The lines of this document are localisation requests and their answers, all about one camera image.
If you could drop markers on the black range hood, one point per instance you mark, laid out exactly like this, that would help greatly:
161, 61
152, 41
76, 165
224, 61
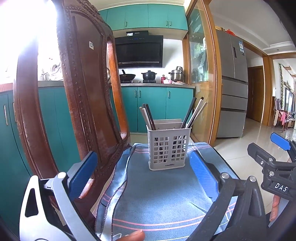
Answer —
139, 50

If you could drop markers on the person's left hand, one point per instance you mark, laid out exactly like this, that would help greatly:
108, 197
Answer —
138, 235

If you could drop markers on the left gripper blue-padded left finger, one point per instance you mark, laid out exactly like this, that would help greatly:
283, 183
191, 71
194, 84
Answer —
79, 174

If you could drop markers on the brown wooden door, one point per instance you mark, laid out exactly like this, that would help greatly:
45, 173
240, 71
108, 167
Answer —
255, 93

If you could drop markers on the cream white chopstick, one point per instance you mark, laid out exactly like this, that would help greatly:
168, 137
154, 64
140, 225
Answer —
141, 110

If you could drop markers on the carved dark wooden chair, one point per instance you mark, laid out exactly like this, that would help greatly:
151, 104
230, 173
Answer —
93, 91

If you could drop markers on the glass sliding door wooden frame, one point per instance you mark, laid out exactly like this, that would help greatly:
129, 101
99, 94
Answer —
202, 65

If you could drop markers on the teal kitchen cabinets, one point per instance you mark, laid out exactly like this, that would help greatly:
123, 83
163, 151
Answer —
145, 16
164, 102

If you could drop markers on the stainless steel stockpot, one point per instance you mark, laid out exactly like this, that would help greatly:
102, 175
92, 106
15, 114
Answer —
177, 74

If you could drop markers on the silver multi-door refrigerator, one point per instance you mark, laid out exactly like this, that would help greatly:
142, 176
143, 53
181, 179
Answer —
234, 86

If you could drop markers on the red small container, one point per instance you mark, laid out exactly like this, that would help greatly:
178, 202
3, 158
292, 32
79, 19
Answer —
163, 78

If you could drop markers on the teal lower kitchen cabinets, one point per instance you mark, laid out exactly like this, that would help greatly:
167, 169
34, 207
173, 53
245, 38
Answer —
164, 102

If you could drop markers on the clothes drying rack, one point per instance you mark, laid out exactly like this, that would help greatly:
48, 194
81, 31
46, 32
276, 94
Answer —
281, 117

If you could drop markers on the white plastic utensil basket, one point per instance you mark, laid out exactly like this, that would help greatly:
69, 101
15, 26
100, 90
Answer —
168, 144

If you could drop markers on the black wok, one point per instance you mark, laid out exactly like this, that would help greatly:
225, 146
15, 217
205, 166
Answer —
126, 77

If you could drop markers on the blue striped cloth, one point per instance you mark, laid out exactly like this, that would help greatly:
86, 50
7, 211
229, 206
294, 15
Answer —
166, 205

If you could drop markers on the black cooking pot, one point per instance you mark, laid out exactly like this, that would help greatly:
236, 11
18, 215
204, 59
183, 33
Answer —
149, 75

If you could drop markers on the person's right hand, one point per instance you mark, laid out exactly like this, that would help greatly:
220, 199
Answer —
274, 209

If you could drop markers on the black chopstick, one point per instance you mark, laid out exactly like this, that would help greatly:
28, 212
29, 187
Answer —
188, 112

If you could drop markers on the teal upper kitchen cabinets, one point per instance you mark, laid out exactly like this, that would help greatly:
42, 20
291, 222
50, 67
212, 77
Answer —
145, 16

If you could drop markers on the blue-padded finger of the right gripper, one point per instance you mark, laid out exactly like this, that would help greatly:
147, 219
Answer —
262, 157
280, 141

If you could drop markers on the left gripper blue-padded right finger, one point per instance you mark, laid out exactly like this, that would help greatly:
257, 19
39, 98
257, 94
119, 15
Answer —
207, 170

